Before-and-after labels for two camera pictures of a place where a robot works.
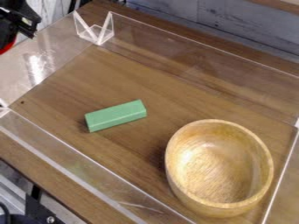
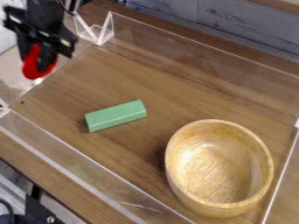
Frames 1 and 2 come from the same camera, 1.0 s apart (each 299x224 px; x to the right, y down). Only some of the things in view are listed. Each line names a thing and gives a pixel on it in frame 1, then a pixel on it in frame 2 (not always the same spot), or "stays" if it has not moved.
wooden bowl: [219, 168] stays
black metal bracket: [36, 211] stays
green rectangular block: [116, 115] stays
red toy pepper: [4, 50] → [30, 63]
